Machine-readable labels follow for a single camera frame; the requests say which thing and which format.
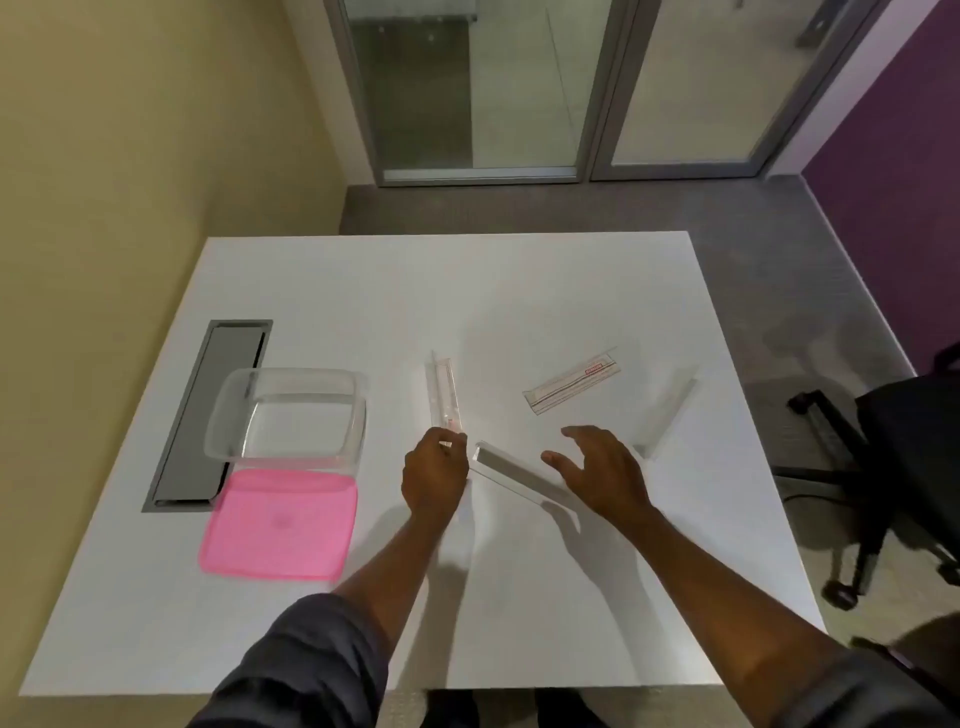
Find person's left hand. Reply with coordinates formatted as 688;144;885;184
401;425;470;526

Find person's right hand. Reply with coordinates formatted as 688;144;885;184
541;425;654;530

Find white prism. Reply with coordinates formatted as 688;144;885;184
633;367;700;460

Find clear prism red label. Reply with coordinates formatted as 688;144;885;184
522;347;622;416

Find clear plastic container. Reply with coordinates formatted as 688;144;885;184
203;367;369;478

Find pink plastic lid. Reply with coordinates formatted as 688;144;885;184
198;468;360;583

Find person's right forearm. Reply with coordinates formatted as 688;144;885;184
620;503;960;728

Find person's left forearm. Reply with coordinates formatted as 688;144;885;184
187;509;460;728

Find person's dark trousers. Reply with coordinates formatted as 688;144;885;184
423;688;609;728

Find black office chair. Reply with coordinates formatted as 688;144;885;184
772;343;960;695

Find grey framed glass door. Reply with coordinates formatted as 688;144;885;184
592;0;894;182
323;0;631;187

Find grey table cable hatch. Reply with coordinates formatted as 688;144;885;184
142;320;274;514

